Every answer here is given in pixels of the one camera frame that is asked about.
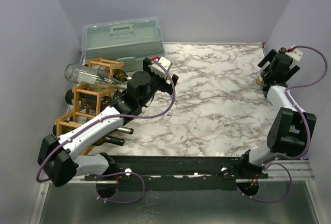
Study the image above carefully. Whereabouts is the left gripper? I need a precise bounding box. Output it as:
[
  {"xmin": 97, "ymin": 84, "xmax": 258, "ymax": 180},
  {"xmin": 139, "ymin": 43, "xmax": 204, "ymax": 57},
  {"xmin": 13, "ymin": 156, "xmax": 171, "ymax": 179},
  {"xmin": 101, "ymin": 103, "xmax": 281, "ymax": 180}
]
[{"xmin": 140, "ymin": 59, "xmax": 178, "ymax": 107}]

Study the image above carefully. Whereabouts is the brown label wine bottle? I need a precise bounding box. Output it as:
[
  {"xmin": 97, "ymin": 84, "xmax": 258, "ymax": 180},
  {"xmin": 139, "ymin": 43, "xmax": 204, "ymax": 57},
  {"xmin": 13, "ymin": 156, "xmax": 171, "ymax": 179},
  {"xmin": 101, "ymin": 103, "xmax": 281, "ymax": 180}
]
[{"xmin": 92, "ymin": 65, "xmax": 132, "ymax": 82}]

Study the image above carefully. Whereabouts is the dark green wine bottle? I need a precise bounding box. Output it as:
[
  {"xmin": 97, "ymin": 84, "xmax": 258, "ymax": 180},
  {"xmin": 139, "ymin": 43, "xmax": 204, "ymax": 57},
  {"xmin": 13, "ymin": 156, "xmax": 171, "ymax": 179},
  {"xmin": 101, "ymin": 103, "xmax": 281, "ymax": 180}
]
[{"xmin": 65, "ymin": 89, "xmax": 113, "ymax": 111}]

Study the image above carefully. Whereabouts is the clear glass bottle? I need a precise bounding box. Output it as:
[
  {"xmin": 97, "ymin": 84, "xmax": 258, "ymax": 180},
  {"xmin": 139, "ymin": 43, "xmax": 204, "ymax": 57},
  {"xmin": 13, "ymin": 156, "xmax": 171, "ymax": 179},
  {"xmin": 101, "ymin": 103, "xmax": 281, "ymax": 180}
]
[{"xmin": 64, "ymin": 64, "xmax": 127, "ymax": 90}]

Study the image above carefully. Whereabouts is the small dark cap bottle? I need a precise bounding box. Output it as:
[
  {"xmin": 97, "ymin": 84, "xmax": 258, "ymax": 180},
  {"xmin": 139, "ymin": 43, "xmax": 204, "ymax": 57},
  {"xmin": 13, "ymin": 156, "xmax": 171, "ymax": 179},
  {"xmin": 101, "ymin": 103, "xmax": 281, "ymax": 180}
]
[{"xmin": 255, "ymin": 62, "xmax": 270, "ymax": 85}]

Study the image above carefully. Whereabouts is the green bottle silver neck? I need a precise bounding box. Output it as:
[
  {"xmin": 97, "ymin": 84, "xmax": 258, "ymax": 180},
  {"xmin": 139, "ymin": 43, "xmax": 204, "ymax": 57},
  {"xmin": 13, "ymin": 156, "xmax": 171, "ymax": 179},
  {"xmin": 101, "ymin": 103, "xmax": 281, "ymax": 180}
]
[{"xmin": 111, "ymin": 89, "xmax": 122, "ymax": 99}]

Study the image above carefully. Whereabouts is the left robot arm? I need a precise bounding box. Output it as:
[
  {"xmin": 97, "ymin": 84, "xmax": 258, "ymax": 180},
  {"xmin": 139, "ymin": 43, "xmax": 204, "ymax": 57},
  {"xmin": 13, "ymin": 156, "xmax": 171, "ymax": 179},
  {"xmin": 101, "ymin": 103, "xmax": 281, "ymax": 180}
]
[{"xmin": 36, "ymin": 57, "xmax": 178, "ymax": 187}]

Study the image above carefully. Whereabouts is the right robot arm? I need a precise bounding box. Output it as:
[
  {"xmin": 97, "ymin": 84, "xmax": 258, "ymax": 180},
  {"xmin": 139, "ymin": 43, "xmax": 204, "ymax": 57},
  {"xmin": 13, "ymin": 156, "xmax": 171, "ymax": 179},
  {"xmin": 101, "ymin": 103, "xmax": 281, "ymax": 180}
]
[{"xmin": 238, "ymin": 46, "xmax": 317, "ymax": 178}]

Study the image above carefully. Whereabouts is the bottle in rack bottom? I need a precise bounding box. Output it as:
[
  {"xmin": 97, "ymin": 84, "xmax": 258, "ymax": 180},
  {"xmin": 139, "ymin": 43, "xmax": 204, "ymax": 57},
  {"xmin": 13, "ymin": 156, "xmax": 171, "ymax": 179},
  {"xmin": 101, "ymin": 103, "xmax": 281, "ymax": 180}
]
[{"xmin": 74, "ymin": 112, "xmax": 134, "ymax": 135}]

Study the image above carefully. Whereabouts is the wooden wine rack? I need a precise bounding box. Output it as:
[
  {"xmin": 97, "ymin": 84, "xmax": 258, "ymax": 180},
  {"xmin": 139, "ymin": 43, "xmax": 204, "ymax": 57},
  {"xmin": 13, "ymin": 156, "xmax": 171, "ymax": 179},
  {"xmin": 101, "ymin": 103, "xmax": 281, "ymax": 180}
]
[{"xmin": 53, "ymin": 58, "xmax": 128, "ymax": 136}]

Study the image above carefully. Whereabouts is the green plastic toolbox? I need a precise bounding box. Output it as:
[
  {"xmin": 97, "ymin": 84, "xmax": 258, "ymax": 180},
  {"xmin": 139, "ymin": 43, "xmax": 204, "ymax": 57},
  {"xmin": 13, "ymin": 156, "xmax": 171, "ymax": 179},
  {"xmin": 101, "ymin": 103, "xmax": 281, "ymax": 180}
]
[{"xmin": 82, "ymin": 17, "xmax": 165, "ymax": 71}]

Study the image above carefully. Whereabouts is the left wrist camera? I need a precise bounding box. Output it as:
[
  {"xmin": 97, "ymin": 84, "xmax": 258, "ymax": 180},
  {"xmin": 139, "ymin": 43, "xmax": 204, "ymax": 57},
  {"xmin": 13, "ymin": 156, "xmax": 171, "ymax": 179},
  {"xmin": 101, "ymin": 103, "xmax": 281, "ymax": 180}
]
[{"xmin": 150, "ymin": 56, "xmax": 172, "ymax": 79}]

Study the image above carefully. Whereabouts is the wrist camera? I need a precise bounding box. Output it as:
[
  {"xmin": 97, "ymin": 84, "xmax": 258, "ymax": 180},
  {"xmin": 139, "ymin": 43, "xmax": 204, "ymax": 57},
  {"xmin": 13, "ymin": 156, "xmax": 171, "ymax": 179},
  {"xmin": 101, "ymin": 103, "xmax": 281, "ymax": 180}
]
[
  {"xmin": 286, "ymin": 46, "xmax": 304, "ymax": 64},
  {"xmin": 150, "ymin": 56, "xmax": 172, "ymax": 79}
]

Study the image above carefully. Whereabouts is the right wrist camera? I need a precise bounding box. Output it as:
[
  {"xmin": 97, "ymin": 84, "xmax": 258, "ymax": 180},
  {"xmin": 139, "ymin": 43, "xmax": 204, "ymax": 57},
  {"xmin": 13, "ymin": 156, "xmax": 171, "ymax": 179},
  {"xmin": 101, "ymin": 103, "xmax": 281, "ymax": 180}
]
[{"xmin": 286, "ymin": 46, "xmax": 304, "ymax": 64}]

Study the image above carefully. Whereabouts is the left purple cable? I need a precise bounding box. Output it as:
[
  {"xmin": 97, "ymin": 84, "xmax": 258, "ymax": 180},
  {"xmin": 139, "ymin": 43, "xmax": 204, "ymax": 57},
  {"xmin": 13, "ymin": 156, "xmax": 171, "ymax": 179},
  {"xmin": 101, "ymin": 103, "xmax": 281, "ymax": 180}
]
[{"xmin": 35, "ymin": 62, "xmax": 177, "ymax": 204}]

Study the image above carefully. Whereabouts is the purple cable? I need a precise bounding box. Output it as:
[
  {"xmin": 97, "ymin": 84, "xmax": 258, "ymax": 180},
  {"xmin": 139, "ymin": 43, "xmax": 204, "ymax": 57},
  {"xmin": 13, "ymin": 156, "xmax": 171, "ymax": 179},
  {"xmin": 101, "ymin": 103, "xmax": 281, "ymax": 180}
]
[
  {"xmin": 237, "ymin": 45, "xmax": 328, "ymax": 203},
  {"xmin": 35, "ymin": 62, "xmax": 177, "ymax": 204}
]

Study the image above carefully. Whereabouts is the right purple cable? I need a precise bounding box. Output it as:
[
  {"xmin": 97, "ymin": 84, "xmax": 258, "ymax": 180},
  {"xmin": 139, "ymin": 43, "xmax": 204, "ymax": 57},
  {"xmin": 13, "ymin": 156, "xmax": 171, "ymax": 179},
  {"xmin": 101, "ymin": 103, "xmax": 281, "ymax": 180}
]
[{"xmin": 237, "ymin": 45, "xmax": 328, "ymax": 203}]

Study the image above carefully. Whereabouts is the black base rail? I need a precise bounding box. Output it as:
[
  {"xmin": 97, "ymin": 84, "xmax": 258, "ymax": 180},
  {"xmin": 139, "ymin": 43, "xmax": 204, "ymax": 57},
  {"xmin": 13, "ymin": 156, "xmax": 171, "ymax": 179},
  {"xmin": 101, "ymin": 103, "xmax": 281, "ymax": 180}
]
[{"xmin": 73, "ymin": 154, "xmax": 269, "ymax": 192}]

